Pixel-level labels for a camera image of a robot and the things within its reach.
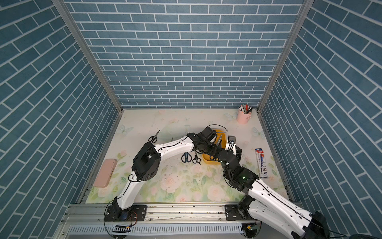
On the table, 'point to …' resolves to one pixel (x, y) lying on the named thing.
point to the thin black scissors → (196, 159)
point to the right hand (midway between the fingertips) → (227, 146)
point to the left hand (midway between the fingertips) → (219, 153)
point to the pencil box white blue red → (262, 171)
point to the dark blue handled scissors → (186, 157)
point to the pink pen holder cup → (244, 114)
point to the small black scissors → (153, 139)
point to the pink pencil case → (105, 174)
